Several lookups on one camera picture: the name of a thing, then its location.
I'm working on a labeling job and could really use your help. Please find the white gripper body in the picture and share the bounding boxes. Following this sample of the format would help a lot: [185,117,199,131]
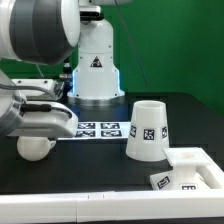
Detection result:
[9,101,78,138]

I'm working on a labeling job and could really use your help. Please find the white lamp bulb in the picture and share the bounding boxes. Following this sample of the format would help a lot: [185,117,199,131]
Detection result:
[17,136,56,162]

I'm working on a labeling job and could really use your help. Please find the white lamp shade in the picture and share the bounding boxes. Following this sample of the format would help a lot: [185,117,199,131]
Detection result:
[126,100,169,162]

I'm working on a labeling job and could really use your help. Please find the white lamp base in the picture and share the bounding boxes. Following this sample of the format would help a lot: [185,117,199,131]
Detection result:
[150,147,210,191]

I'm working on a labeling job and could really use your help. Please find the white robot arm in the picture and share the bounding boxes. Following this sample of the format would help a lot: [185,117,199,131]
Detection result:
[0,0,124,138]

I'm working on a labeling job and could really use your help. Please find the white marker sheet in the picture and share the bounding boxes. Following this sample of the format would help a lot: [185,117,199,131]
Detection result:
[57,121,132,142]

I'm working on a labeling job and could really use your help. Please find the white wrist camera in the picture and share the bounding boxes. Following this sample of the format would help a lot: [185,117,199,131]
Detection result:
[13,79,64,101]

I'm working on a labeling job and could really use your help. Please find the black camera on stand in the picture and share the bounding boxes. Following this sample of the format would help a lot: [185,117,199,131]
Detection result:
[59,5,104,94]

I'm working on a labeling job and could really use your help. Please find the white front fence rail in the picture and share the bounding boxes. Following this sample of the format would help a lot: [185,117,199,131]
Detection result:
[0,189,224,224]

